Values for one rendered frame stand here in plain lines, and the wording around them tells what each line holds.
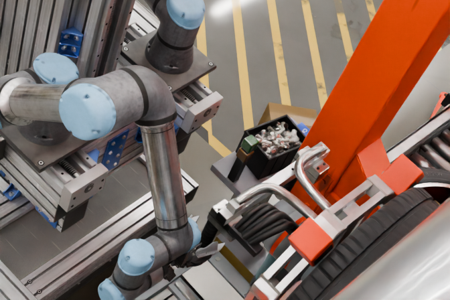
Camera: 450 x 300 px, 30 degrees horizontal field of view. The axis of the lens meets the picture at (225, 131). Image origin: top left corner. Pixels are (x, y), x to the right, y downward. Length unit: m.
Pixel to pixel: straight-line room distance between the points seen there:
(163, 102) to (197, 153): 1.68
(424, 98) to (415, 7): 2.11
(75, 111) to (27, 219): 1.17
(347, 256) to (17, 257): 1.25
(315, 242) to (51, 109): 0.65
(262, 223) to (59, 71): 0.63
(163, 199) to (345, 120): 0.75
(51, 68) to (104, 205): 0.91
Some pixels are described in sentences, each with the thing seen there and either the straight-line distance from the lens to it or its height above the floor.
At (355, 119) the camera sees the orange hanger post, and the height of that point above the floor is 0.98.
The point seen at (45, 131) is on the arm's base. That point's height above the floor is 0.86.
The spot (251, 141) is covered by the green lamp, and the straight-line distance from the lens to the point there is 2.68.
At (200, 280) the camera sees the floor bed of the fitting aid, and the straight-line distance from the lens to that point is 3.02.
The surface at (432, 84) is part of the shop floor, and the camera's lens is 4.38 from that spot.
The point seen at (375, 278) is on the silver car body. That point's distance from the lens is 1.20.
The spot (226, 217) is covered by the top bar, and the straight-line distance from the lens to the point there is 2.04.
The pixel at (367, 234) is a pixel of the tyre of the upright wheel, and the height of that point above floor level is 1.16.
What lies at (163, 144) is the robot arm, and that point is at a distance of 1.85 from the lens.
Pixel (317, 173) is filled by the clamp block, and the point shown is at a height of 0.95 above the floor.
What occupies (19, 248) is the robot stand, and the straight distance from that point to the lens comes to 2.80.
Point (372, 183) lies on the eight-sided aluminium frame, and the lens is 2.09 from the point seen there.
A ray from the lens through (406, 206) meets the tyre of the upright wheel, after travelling 2.01.
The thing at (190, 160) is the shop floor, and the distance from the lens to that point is 3.44.
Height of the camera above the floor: 2.56
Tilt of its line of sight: 45 degrees down
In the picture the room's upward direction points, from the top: 24 degrees clockwise
